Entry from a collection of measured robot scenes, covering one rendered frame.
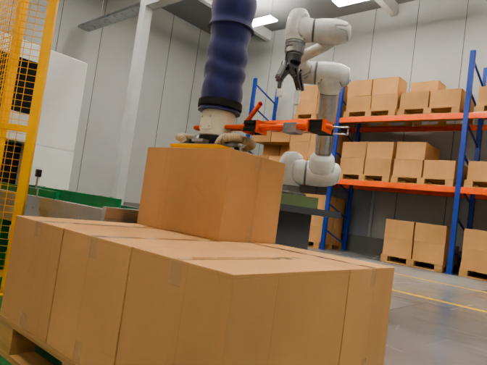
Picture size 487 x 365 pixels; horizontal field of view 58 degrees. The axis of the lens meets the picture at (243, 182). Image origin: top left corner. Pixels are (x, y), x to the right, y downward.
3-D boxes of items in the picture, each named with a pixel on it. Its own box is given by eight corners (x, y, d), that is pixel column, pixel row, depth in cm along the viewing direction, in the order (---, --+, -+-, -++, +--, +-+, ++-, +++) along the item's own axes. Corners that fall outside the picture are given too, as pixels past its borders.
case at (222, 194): (136, 223, 225) (148, 146, 227) (193, 227, 254) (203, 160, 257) (218, 241, 185) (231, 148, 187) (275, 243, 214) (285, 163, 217)
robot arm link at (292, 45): (281, 40, 199) (280, 53, 198) (298, 37, 193) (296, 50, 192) (292, 48, 205) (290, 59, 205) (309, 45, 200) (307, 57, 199)
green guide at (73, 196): (19, 192, 411) (21, 182, 412) (30, 193, 419) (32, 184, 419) (117, 211, 307) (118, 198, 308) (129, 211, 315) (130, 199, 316)
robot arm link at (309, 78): (293, 55, 248) (317, 56, 245) (295, 66, 265) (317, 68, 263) (290, 77, 246) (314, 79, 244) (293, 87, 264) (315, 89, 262)
